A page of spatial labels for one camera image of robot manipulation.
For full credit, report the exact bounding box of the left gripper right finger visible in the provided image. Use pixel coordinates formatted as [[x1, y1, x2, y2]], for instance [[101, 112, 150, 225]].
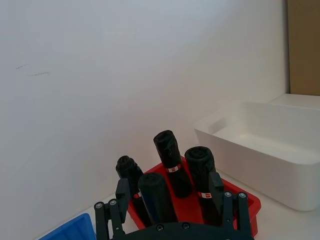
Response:
[[208, 171, 252, 240]]

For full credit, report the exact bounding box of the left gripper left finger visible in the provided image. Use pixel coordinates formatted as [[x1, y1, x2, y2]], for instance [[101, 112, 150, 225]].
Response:
[[94, 178, 131, 240]]

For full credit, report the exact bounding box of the red plastic bin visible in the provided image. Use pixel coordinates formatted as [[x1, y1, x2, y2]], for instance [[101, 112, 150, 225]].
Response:
[[126, 156, 262, 237]]

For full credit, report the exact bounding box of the thin black bag roll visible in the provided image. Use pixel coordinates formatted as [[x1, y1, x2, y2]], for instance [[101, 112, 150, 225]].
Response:
[[115, 155, 152, 227]]

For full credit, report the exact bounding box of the white plastic bin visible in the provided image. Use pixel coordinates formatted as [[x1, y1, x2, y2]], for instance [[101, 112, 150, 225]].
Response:
[[194, 101, 320, 212]]

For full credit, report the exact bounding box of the blue plastic bin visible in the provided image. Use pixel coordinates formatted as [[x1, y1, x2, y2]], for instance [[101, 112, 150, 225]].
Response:
[[37, 212, 97, 240]]

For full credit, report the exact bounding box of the brown board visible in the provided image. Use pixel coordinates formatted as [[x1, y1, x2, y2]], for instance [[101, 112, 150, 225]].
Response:
[[286, 0, 320, 96]]

